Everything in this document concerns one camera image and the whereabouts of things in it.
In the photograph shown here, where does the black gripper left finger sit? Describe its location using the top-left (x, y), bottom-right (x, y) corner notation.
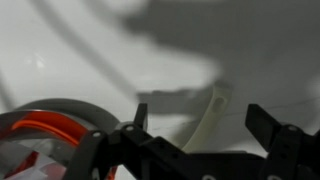
top-left (64, 103), bottom-right (188, 180)

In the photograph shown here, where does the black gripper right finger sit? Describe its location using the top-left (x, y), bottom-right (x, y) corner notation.
top-left (245, 103), bottom-right (320, 180)

